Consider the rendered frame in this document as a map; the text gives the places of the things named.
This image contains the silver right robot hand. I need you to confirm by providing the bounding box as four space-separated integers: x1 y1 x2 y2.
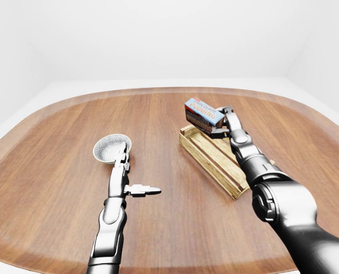
210 105 244 140

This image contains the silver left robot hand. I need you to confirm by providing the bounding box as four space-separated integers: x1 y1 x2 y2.
107 143 162 200

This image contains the chocolate pudding box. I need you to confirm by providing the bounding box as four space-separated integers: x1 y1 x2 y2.
184 96 226 136

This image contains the wooden slat tray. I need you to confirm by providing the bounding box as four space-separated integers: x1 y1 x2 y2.
178 124 276 201

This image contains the grey speckled bowl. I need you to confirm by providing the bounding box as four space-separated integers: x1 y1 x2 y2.
92 134 132 166

